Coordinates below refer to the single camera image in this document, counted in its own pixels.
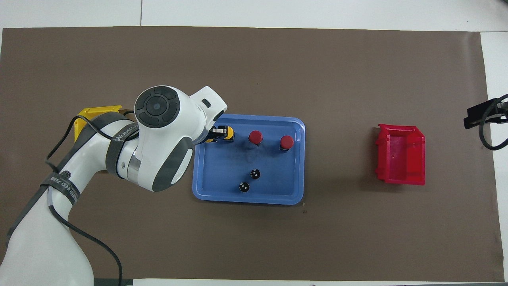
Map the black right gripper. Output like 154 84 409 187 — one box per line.
464 100 508 129

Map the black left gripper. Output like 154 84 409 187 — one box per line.
206 126 227 143

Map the blue plastic tray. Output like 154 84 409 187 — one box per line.
192 113 306 205

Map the brown table mat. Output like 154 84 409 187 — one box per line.
0 26 501 280

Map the red plastic bin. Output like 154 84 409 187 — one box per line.
375 124 426 186

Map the yellow plastic bin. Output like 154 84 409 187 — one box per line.
74 105 123 141

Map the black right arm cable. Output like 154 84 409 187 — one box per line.
479 94 508 151

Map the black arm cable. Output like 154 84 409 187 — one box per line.
479 94 508 151
44 113 137 286

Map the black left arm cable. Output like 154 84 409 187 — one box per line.
44 113 137 286

